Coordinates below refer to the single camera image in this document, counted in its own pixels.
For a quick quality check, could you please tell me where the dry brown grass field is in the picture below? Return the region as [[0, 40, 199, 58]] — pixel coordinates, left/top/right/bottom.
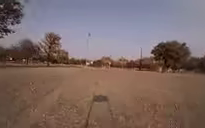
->
[[0, 61, 205, 128]]

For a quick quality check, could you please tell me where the tall lamp pole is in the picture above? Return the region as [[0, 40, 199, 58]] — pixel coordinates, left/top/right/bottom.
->
[[86, 32, 92, 66]]

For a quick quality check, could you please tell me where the brown-leaved tree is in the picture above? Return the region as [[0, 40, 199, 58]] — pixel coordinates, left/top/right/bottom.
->
[[37, 31, 63, 67]]

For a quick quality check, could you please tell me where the broad dark green tree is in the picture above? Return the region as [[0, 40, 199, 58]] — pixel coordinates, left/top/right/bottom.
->
[[150, 40, 192, 73]]

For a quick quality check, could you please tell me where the distant row of trees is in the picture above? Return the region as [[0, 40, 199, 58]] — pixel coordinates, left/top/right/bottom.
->
[[0, 38, 205, 74]]

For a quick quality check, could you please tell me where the dark overhanging tree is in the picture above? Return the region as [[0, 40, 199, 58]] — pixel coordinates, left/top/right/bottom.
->
[[0, 0, 26, 40]]

